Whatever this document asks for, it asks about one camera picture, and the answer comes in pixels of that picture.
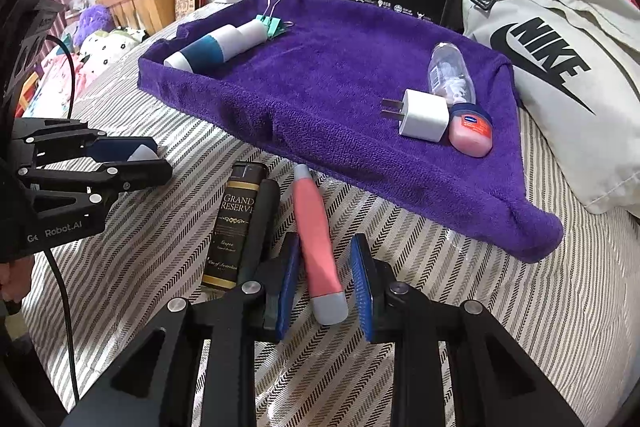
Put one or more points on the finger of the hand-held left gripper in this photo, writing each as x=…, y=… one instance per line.
x=112, y=147
x=140, y=174

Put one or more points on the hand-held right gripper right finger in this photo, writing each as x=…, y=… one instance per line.
x=361, y=294

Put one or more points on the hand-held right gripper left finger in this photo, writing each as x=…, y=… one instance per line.
x=287, y=292

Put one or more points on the pink tube grey cap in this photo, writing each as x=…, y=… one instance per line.
x=315, y=237

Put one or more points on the black tube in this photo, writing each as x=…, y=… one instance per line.
x=265, y=217

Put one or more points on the dark cosmetic tube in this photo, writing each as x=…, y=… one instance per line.
x=232, y=227

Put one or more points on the blue and white bottle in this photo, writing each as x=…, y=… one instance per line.
x=205, y=49

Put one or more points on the white wall charger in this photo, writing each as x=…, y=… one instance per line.
x=425, y=117

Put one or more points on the pink jar blue lid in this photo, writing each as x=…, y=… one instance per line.
x=470, y=132

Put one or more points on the teal binder clip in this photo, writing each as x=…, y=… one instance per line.
x=270, y=24

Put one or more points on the clear plastic bottle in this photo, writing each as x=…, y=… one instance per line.
x=450, y=69

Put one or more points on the person's left hand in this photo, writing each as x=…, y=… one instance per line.
x=15, y=279

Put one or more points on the pink patterned bedding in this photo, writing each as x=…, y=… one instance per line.
x=50, y=82

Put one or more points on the floral pillow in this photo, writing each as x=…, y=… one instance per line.
x=112, y=47

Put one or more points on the grey striped quilt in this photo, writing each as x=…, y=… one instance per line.
x=475, y=307

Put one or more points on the purple plush toy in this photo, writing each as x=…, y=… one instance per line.
x=92, y=22

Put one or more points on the purple towel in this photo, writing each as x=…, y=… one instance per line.
x=350, y=72

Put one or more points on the grey sports bag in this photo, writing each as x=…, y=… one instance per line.
x=565, y=57

